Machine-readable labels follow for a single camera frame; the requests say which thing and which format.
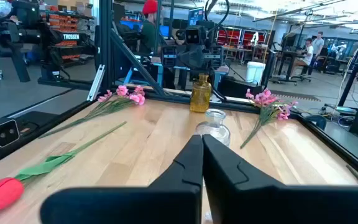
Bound clear glass vase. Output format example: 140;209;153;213
195;108;231;147

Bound red tulip with green leaf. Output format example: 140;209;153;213
0;121;127;213

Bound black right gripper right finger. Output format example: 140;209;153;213
202;134;358;224

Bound amber glass vase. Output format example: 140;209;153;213
190;73;213;113

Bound blue computer monitor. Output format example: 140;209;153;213
187;7;204;27

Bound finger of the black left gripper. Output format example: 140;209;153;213
193;46;206;70
178;46;194;70

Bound shelf with orange bins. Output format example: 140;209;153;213
40;4;96;68

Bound red tool cabinets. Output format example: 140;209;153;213
216;28;269;47

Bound person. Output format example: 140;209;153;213
309;30;325;68
137;0;167;54
290;37;314;77

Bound white bin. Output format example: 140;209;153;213
246;61;266;84

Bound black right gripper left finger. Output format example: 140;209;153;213
39;134;204;224

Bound black office chair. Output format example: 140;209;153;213
290;63;313;83

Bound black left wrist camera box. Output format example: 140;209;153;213
184;26;207;46

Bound pink blossom flower bunch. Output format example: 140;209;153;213
240;88;299;149
39;84;146;139

